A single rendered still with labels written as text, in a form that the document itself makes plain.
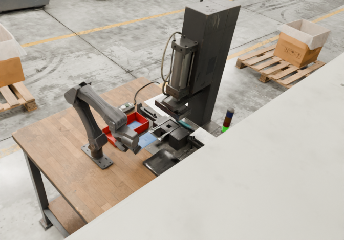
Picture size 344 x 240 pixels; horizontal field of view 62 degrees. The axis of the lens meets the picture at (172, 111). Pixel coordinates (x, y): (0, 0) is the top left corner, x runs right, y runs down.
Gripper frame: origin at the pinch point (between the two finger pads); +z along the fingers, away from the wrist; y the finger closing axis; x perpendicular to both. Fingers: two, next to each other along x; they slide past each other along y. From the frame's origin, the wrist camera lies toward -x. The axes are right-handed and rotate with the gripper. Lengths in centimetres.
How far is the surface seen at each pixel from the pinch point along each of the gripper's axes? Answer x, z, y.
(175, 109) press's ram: -5.4, -1.1, 28.6
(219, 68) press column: -7, 1, 62
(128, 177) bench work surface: -8.4, 4.0, -12.8
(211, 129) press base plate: -14, 36, 41
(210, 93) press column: -8, 12, 52
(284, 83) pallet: 13, 223, 203
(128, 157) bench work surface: 1.8, 9.0, -5.4
